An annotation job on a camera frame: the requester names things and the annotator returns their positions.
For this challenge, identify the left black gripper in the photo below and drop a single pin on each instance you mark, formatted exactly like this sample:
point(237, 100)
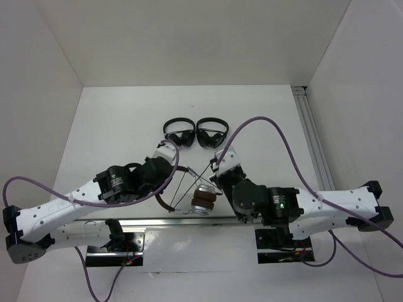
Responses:
point(157, 187)

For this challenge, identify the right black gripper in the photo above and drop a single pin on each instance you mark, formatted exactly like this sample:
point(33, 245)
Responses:
point(216, 178)

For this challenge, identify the brown silver headphones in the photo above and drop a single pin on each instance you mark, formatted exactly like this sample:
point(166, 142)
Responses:
point(203, 199)

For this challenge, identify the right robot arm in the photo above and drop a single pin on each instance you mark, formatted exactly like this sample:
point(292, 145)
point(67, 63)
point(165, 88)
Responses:
point(298, 213)

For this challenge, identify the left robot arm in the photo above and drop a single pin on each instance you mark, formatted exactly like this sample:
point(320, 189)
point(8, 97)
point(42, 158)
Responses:
point(34, 231)

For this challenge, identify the right black headphones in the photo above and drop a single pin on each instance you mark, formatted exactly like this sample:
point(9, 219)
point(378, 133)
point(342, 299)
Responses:
point(211, 138)

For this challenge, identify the black headphones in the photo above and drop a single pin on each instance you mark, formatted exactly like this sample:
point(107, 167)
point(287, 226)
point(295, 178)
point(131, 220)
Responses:
point(211, 138)
point(182, 138)

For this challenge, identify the left black headphones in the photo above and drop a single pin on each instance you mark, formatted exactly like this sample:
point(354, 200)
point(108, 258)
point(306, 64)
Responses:
point(182, 138)

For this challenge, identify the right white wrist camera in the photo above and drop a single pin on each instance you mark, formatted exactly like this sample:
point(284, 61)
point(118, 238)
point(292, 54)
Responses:
point(229, 162)

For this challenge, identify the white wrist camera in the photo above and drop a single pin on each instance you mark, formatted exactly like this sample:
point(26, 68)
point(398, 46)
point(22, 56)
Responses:
point(229, 162)
point(167, 150)

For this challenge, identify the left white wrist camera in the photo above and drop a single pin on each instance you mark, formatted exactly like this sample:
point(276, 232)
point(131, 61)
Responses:
point(167, 150)

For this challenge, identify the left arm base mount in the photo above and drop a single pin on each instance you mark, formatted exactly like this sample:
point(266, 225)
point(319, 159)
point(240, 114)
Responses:
point(124, 245)

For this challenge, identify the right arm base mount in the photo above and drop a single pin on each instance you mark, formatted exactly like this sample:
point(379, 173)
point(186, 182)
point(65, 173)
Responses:
point(272, 251)

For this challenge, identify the right side aluminium rail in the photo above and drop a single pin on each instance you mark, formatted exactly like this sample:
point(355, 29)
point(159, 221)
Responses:
point(311, 133)

